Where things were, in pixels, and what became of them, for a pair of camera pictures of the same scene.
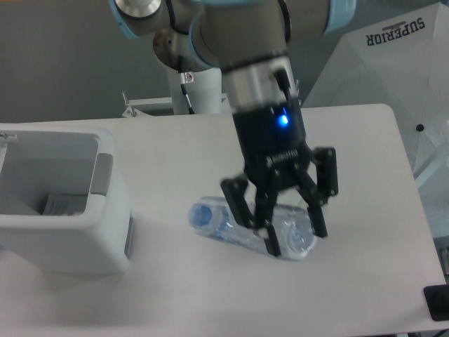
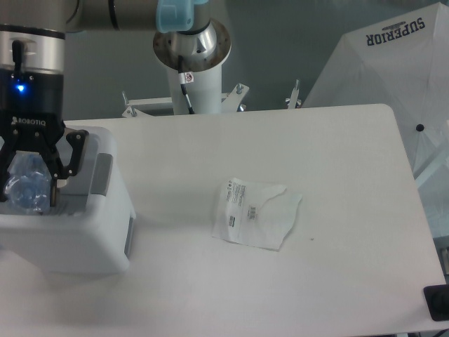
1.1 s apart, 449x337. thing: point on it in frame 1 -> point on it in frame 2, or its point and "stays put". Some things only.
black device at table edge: [437, 300] stays put
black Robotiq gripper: [273, 148] -> [31, 109]
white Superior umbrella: [401, 61] stays put
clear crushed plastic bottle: [214, 215] -> [27, 187]
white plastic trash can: [64, 208] stays put
